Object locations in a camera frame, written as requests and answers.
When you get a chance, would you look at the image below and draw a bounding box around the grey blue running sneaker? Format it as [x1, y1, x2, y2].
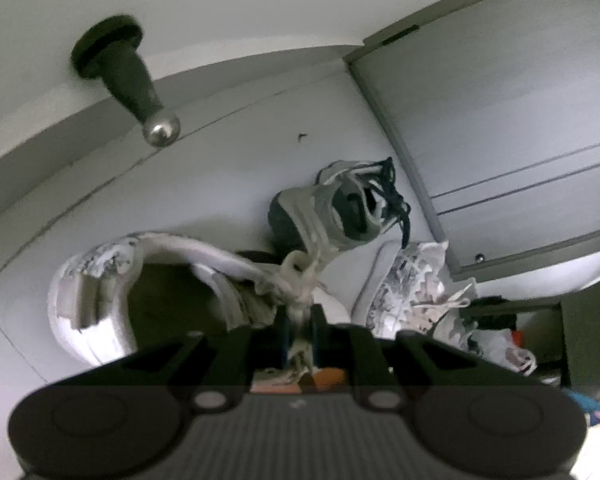
[267, 157, 412, 261]

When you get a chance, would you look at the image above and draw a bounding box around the grey desk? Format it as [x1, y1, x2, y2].
[457, 280, 600, 388]

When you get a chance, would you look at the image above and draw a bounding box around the black door stopper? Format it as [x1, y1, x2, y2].
[71, 16, 182, 148]

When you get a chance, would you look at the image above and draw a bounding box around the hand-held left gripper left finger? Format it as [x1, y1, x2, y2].
[50, 305, 287, 409]

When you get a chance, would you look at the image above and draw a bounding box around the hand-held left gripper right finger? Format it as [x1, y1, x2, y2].
[310, 304, 548, 409]

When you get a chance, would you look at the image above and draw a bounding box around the white plastic bag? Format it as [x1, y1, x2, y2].
[472, 327, 538, 376]

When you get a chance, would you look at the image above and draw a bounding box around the dark cloth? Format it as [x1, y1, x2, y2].
[462, 296, 518, 328]

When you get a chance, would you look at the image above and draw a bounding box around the orange cartoon floor mat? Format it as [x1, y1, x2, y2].
[252, 367, 353, 395]

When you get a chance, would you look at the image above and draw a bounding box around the grey cabinet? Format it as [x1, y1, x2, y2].
[344, 0, 600, 283]

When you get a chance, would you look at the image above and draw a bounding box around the white lace-up sneaker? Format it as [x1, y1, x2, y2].
[350, 239, 483, 356]
[47, 230, 331, 368]

